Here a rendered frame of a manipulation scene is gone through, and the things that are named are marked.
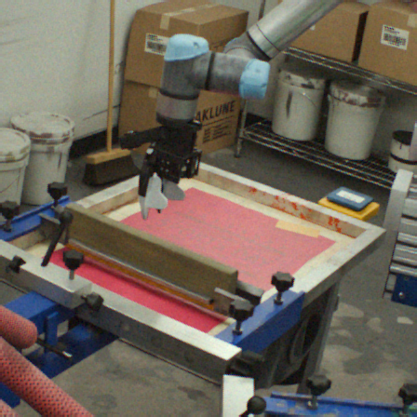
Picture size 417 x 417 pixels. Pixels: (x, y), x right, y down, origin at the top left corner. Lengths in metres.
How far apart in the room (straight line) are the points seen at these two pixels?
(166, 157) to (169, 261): 0.22
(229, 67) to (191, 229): 0.59
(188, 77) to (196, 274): 0.38
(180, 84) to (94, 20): 3.29
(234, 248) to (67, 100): 2.95
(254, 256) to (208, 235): 0.13
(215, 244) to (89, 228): 0.33
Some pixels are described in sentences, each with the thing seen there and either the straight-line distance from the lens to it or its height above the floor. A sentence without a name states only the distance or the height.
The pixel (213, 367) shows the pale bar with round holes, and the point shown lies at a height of 1.02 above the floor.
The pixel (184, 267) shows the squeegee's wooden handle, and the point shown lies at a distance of 1.95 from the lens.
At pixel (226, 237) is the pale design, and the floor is 0.96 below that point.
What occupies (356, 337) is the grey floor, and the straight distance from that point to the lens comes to 4.00.
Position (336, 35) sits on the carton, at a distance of 5.27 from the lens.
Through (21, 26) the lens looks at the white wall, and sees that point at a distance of 4.65.
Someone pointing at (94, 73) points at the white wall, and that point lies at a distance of 5.22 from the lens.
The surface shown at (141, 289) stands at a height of 0.96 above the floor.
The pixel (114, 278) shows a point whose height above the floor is 0.95.
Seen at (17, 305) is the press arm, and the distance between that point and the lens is 1.73.
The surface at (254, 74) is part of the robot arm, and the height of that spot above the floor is 1.43.
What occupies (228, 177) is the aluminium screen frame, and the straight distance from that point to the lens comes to 2.55.
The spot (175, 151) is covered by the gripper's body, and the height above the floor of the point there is 1.26.
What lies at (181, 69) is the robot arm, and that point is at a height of 1.42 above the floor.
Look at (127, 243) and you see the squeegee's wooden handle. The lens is 2.01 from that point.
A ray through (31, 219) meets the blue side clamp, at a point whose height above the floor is 1.00.
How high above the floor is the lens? 1.90
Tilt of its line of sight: 23 degrees down
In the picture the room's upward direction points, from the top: 9 degrees clockwise
